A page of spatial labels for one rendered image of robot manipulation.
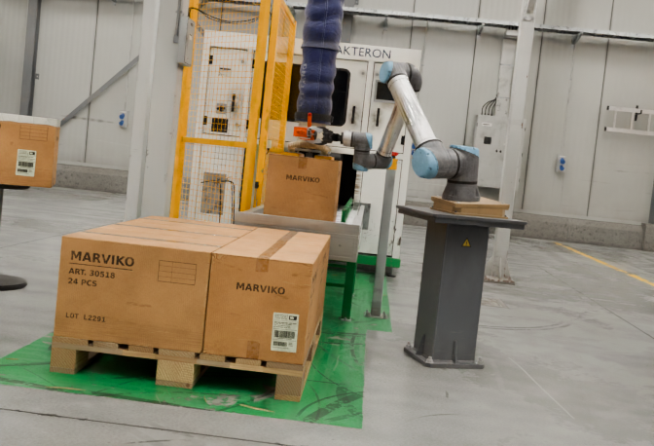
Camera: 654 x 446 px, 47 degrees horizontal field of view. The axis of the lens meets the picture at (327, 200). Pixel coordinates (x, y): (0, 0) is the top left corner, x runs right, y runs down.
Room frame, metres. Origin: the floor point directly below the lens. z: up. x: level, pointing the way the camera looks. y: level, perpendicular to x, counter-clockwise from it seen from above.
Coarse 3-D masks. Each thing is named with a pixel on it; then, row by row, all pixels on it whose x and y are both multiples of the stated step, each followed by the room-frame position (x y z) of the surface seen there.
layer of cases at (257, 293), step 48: (96, 240) 2.92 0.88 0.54; (144, 240) 3.05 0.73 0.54; (192, 240) 3.21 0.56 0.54; (240, 240) 3.40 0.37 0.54; (288, 240) 3.60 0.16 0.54; (96, 288) 2.92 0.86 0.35; (144, 288) 2.91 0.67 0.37; (192, 288) 2.89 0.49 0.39; (240, 288) 2.88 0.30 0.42; (288, 288) 2.87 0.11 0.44; (96, 336) 2.92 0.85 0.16; (144, 336) 2.90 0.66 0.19; (192, 336) 2.89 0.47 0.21; (240, 336) 2.88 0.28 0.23; (288, 336) 2.87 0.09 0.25
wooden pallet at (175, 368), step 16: (320, 320) 3.92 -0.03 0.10; (64, 352) 2.92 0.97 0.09; (80, 352) 2.97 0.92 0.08; (96, 352) 2.91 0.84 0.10; (112, 352) 2.91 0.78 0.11; (128, 352) 2.91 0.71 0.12; (144, 352) 2.90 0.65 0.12; (160, 352) 2.90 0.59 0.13; (176, 352) 2.89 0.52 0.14; (64, 368) 2.92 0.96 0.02; (80, 368) 2.98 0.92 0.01; (160, 368) 2.90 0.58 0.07; (176, 368) 2.89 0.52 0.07; (192, 368) 2.89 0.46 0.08; (240, 368) 2.88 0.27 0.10; (256, 368) 2.88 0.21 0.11; (272, 368) 2.87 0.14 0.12; (288, 368) 2.87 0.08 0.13; (304, 368) 2.93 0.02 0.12; (160, 384) 2.90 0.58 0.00; (176, 384) 2.89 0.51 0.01; (192, 384) 2.90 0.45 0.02; (288, 384) 2.87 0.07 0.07; (304, 384) 3.04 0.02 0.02; (288, 400) 2.87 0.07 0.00
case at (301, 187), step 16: (272, 160) 4.24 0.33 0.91; (288, 160) 4.23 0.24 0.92; (304, 160) 4.23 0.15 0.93; (320, 160) 4.23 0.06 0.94; (272, 176) 4.24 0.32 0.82; (288, 176) 4.23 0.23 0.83; (304, 176) 4.23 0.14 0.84; (320, 176) 4.23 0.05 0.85; (336, 176) 4.22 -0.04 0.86; (272, 192) 4.24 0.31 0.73; (288, 192) 4.23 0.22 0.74; (304, 192) 4.23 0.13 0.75; (320, 192) 4.23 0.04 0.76; (336, 192) 4.24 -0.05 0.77; (272, 208) 4.24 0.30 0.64; (288, 208) 4.23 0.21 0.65; (304, 208) 4.23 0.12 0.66; (320, 208) 4.23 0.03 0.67; (336, 208) 4.59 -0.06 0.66
